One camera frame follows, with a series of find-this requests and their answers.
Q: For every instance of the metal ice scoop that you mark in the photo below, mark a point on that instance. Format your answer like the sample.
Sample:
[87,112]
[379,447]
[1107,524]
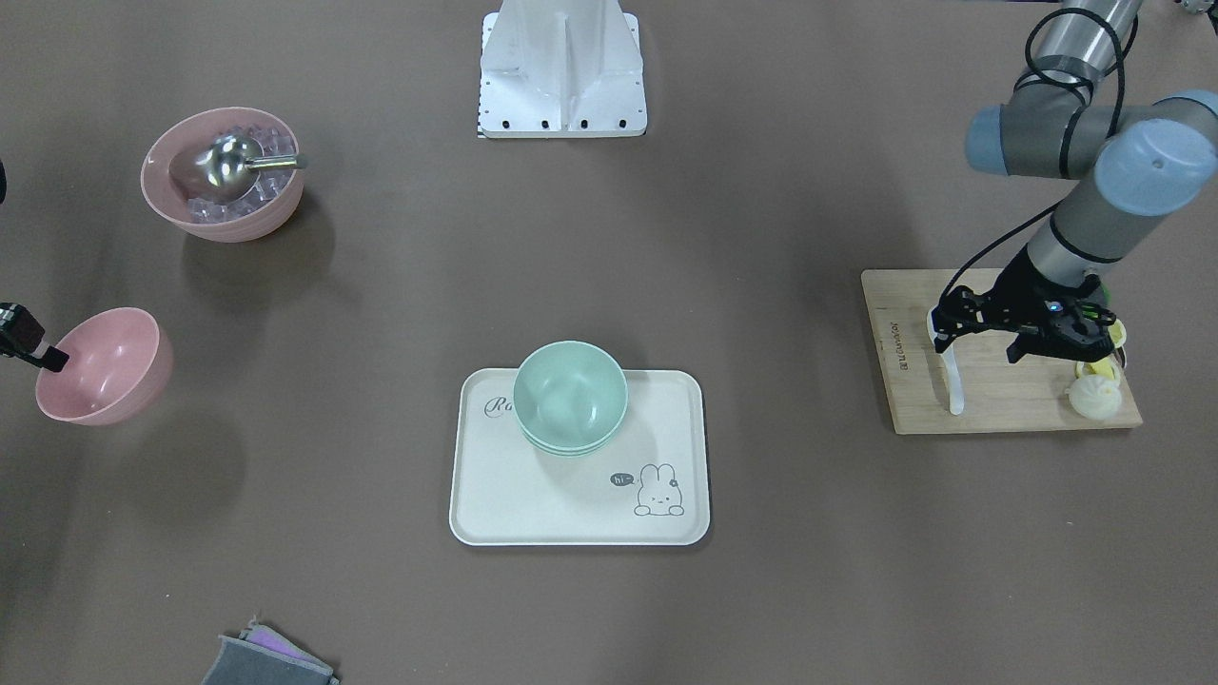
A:
[226,169]

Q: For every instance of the lemon slice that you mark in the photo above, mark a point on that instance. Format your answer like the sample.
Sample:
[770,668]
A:
[1118,333]

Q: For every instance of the large pink bowl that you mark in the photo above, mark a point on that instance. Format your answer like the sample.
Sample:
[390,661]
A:
[250,218]

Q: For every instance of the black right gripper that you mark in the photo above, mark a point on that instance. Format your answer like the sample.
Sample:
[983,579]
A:
[21,335]

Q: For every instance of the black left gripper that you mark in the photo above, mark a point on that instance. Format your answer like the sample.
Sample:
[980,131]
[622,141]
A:
[1020,285]

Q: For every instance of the small pink bowl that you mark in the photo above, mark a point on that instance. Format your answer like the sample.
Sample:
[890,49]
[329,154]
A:
[118,364]

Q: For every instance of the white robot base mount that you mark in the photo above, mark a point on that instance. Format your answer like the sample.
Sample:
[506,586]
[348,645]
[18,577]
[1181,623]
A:
[561,70]

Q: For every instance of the green bowl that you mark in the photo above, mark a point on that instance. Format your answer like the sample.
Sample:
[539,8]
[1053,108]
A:
[568,453]
[570,439]
[570,381]

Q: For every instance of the top green bowl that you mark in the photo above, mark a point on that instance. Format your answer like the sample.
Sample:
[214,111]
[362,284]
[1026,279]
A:
[570,381]

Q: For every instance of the white ceramic spoon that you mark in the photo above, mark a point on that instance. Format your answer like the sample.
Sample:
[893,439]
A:
[956,398]

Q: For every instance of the bottom green bowl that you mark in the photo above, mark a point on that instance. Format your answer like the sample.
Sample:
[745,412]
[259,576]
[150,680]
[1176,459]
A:
[568,453]

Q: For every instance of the folded grey cloth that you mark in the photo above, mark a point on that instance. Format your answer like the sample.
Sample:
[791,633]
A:
[259,654]

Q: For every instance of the clear ice cubes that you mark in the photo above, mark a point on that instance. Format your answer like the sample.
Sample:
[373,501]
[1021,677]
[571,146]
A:
[270,185]

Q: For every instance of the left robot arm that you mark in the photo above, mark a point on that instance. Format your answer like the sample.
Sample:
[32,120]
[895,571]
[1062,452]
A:
[1132,166]

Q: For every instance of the middle green bowl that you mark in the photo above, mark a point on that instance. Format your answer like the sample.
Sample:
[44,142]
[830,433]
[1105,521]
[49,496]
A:
[570,439]

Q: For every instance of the bamboo cutting board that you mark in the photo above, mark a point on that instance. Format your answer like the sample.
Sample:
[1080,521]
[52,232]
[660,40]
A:
[1029,396]

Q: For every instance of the cream rabbit serving tray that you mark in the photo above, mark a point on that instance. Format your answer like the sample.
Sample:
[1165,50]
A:
[649,486]

